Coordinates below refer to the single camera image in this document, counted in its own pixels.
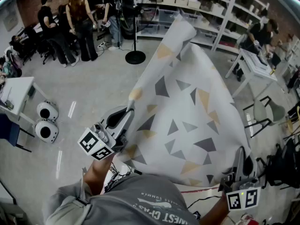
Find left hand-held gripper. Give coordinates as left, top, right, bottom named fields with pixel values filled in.
left=78, top=106, right=135, bottom=161

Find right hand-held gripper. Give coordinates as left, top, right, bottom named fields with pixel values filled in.
left=219, top=146, right=262, bottom=212

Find white triangle-patterned cloth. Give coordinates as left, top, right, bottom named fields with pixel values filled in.
left=116, top=14, right=253, bottom=188

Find person's left forearm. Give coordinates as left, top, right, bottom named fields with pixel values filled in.
left=83, top=152, right=115, bottom=196

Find person's right forearm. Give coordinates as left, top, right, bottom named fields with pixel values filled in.
left=200, top=197, right=232, bottom=225

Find pink patterned bag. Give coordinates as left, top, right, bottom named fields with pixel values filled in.
left=239, top=213, right=258, bottom=225

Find light wooden chair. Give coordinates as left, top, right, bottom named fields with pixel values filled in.
left=278, top=106, right=300, bottom=140

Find person's grey printed t-shirt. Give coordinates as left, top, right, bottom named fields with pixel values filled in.
left=44, top=173, right=200, bottom=225

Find white side table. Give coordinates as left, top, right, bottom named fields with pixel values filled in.
left=225, top=48, right=278, bottom=98

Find white tray stack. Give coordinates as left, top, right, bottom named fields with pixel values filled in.
left=245, top=52, right=269, bottom=72

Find white desk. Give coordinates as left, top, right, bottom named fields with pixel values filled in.
left=0, top=76, right=49, bottom=126

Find blue stool black legs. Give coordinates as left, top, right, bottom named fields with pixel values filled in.
left=0, top=113, right=36, bottom=153

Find row of clear storage bins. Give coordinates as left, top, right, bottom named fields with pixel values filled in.
left=138, top=7, right=218, bottom=44

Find row of white boxes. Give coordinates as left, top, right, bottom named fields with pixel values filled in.
left=137, top=0, right=225, bottom=15

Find white shelving unit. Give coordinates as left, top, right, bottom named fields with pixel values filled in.
left=133, top=0, right=270, bottom=53

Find red cable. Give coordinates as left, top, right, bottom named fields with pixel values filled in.
left=180, top=187, right=222, bottom=195

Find grey chair black frame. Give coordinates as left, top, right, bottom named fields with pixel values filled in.
left=242, top=96, right=286, bottom=138

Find black pedestal fan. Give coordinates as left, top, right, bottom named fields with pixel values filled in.
left=118, top=0, right=160, bottom=65

